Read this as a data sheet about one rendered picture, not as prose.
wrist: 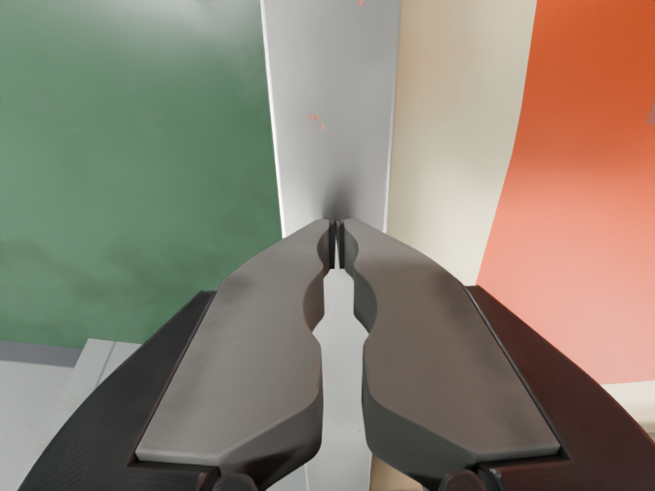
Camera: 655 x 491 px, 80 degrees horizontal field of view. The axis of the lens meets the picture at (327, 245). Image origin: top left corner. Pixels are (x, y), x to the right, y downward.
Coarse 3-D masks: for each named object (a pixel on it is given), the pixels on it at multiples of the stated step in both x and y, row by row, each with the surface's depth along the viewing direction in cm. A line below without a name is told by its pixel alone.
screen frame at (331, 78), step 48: (288, 0) 10; (336, 0) 10; (384, 0) 10; (288, 48) 11; (336, 48) 11; (384, 48) 11; (288, 96) 12; (336, 96) 12; (384, 96) 12; (288, 144) 12; (336, 144) 12; (384, 144) 12; (288, 192) 13; (336, 192) 13; (384, 192) 13; (336, 288) 15; (336, 336) 17; (336, 384) 18; (336, 432) 20; (336, 480) 23; (384, 480) 24
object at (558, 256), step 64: (576, 0) 13; (640, 0) 13; (576, 64) 14; (640, 64) 14; (576, 128) 16; (640, 128) 16; (512, 192) 17; (576, 192) 17; (512, 256) 19; (576, 256) 19; (640, 256) 19; (576, 320) 21; (640, 320) 21
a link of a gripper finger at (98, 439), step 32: (192, 320) 8; (160, 352) 7; (128, 384) 7; (160, 384) 7; (96, 416) 6; (128, 416) 6; (64, 448) 6; (96, 448) 6; (128, 448) 6; (32, 480) 5; (64, 480) 5; (96, 480) 5; (128, 480) 5; (160, 480) 5; (192, 480) 5
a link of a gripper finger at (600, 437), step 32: (480, 288) 9; (512, 320) 8; (512, 352) 7; (544, 352) 7; (544, 384) 7; (576, 384) 7; (544, 416) 6; (576, 416) 6; (608, 416) 6; (576, 448) 6; (608, 448) 6; (640, 448) 6; (512, 480) 5; (544, 480) 5; (576, 480) 5; (608, 480) 5; (640, 480) 5
